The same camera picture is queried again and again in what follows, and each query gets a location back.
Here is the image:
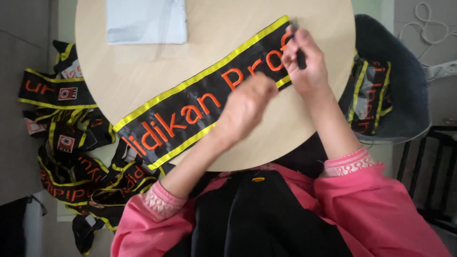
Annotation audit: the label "white folded cloth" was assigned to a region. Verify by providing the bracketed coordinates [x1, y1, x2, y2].
[106, 0, 188, 45]

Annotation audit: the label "pile of sashes on chair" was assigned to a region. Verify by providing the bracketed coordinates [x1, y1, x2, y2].
[347, 49, 393, 136]

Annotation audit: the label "black sash with yellow trim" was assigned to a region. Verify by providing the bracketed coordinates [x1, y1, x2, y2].
[113, 15, 300, 171]

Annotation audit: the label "white power strip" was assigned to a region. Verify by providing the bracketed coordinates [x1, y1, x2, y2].
[424, 60, 457, 81]

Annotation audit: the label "white cord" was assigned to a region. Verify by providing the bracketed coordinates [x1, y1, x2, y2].
[398, 2, 457, 61]

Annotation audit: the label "person's right hand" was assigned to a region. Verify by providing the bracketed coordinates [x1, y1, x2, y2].
[282, 26, 329, 98]

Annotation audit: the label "black thread snips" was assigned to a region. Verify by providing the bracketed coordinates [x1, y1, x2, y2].
[290, 21, 308, 70]

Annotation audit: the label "black metal chair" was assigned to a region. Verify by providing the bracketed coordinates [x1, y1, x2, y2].
[396, 126, 457, 234]

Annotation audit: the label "dark grey chair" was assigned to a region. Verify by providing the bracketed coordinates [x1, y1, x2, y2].
[338, 14, 432, 145]

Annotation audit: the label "round wooden table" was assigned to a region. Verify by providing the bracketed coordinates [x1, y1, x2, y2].
[75, 0, 357, 173]

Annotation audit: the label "person's left hand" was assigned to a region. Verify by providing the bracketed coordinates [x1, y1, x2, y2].
[214, 73, 279, 140]

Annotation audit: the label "heap of black yellow sashes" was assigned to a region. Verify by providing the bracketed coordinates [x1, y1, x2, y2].
[18, 40, 166, 257]

